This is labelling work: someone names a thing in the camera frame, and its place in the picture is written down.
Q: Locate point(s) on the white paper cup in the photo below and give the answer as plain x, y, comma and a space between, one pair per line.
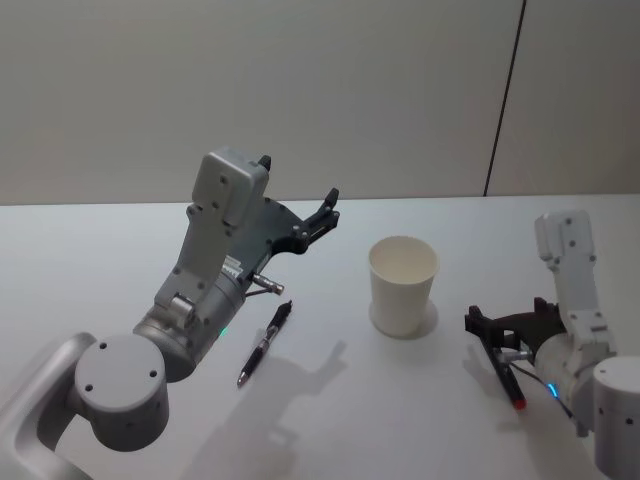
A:
402, 290

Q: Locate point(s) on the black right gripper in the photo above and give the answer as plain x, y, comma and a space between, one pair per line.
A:
542, 325

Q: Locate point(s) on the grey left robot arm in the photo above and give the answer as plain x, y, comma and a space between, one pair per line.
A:
120, 385

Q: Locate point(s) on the black clear ballpoint pen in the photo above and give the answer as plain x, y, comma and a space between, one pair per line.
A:
262, 345

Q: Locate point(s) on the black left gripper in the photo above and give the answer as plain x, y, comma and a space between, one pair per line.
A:
272, 225

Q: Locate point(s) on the black pen with red cap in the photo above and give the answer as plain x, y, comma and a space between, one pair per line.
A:
505, 375

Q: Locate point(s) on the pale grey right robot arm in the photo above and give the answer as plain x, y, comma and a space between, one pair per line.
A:
580, 300

